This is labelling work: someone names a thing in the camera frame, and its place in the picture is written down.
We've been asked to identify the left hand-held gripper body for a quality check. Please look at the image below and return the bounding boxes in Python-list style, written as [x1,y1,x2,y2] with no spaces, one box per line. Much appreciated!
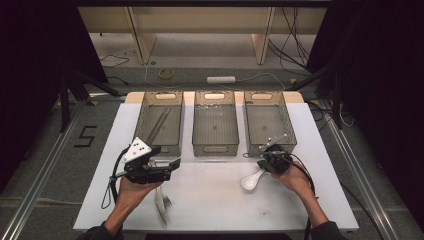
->
[121,137,172,185]

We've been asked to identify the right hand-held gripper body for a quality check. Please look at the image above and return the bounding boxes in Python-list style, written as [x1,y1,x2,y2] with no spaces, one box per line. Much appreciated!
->
[257,134,295,175]

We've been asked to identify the white ceramic spoon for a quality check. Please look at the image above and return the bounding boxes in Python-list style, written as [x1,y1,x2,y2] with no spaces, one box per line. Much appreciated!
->
[240,168,267,192]

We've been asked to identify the grey translucent plastic bin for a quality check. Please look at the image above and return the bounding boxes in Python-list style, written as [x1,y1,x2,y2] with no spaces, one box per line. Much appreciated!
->
[243,90,298,158]
[132,90,185,158]
[191,90,240,158]

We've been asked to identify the person's left hand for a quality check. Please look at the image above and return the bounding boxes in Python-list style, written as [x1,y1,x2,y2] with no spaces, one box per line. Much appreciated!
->
[114,175,163,214]

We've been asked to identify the person's right hand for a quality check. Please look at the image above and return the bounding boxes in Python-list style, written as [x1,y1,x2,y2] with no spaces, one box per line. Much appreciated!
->
[271,161,317,198]

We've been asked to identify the white table mat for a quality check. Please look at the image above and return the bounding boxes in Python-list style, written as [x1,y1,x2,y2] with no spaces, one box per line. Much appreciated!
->
[72,102,360,233]

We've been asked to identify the yellow tape roll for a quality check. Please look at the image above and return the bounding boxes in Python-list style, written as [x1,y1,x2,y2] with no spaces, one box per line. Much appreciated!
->
[157,68,175,81]

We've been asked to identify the black metal stand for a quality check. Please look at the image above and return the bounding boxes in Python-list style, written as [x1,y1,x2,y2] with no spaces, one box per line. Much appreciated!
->
[58,71,121,133]
[286,63,344,130]

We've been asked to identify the white power strip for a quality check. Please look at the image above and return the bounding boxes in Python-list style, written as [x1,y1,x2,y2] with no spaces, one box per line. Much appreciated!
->
[206,75,237,85]

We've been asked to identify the dark curtain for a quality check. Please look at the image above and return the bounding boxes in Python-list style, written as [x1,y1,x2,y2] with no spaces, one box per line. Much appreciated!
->
[0,0,108,194]
[306,0,424,231]

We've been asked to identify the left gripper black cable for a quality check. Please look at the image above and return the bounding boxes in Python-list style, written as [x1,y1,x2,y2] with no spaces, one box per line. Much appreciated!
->
[100,146,132,210]

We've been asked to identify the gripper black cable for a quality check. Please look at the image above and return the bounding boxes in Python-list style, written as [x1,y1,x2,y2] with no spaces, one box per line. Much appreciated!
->
[288,153,318,240]
[100,146,132,210]

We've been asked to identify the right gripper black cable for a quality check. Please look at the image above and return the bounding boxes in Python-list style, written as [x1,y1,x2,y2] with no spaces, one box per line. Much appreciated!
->
[288,153,318,240]

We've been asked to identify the white power strip cable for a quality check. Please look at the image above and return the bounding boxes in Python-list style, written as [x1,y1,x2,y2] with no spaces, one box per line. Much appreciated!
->
[234,72,288,91]

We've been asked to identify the aluminium floor rail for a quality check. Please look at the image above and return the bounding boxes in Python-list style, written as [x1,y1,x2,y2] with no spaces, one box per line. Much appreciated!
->
[0,99,88,240]
[319,99,401,240]

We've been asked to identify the thin black floor cable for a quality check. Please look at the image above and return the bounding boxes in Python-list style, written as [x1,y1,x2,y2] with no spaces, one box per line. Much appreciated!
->
[98,54,130,69]

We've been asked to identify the light wooden furniture frame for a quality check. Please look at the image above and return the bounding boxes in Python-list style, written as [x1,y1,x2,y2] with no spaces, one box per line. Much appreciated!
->
[76,6,329,66]

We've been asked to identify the bundle of black cables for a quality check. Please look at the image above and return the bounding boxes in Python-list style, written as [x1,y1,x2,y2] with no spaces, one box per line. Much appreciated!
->
[268,6,313,78]

